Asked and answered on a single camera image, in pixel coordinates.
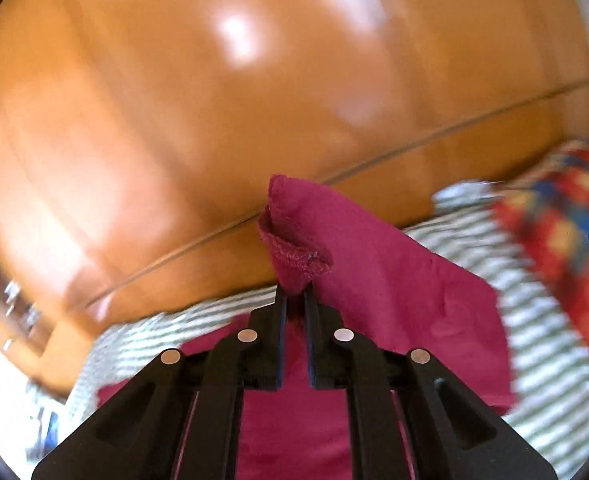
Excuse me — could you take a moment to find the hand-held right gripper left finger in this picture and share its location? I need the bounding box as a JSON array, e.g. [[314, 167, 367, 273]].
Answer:
[[31, 284, 289, 480]]

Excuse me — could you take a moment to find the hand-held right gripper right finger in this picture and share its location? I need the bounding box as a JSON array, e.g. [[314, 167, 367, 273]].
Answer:
[[303, 284, 559, 480]]

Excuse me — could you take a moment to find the red knit garment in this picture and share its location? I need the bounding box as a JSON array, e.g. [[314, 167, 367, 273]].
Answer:
[[97, 174, 517, 480]]

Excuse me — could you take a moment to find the wooden panelled wardrobe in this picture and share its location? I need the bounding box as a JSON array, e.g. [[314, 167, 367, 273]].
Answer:
[[0, 0, 589, 396]]

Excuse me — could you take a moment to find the green checkered bed cover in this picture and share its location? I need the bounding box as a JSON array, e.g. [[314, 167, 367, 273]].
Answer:
[[67, 180, 589, 480]]

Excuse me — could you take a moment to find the colourful plaid pillow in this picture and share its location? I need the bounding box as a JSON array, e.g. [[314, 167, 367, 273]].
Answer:
[[491, 140, 589, 381]]

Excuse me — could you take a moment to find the wooden shelf unit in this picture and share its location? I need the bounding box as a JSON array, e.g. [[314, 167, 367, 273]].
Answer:
[[0, 240, 50, 361]]

